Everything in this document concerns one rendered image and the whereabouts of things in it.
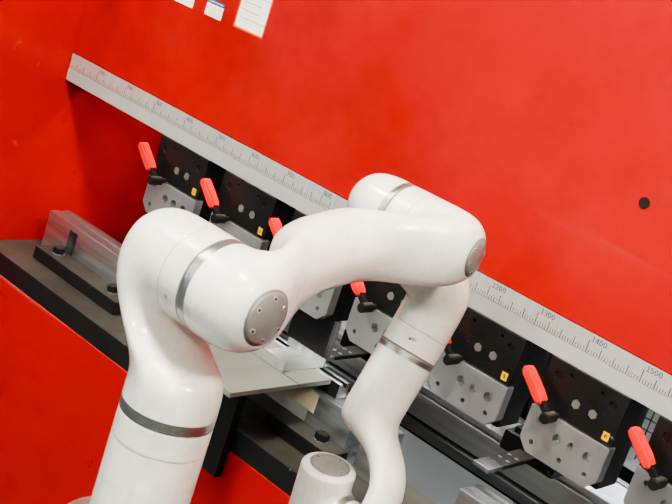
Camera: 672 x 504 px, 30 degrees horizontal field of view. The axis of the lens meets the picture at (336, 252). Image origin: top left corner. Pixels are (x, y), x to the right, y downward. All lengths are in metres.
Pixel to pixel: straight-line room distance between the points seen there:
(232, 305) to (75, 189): 1.63
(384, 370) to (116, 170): 1.36
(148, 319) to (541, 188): 0.77
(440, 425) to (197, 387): 1.06
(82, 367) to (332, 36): 0.87
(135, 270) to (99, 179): 1.55
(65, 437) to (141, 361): 1.22
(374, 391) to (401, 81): 0.61
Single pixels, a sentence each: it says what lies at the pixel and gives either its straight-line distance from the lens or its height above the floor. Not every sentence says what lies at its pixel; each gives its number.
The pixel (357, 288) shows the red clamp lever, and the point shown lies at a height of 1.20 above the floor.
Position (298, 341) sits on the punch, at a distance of 2.39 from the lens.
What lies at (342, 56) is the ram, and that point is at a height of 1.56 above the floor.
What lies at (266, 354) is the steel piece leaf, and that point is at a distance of 2.31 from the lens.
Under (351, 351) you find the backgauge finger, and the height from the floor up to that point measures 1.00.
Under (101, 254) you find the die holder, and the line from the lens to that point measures 2.77.
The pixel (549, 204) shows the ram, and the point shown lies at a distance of 2.02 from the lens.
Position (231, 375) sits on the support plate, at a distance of 2.21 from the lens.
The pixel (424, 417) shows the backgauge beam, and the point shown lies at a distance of 2.50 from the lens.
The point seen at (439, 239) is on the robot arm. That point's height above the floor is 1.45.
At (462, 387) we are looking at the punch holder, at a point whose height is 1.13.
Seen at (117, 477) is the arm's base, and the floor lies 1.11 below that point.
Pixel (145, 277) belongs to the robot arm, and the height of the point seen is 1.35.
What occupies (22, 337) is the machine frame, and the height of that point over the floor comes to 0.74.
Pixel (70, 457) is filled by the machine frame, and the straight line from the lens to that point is 2.70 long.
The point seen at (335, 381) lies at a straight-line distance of 2.33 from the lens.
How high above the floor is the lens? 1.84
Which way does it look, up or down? 16 degrees down
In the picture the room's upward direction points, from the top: 18 degrees clockwise
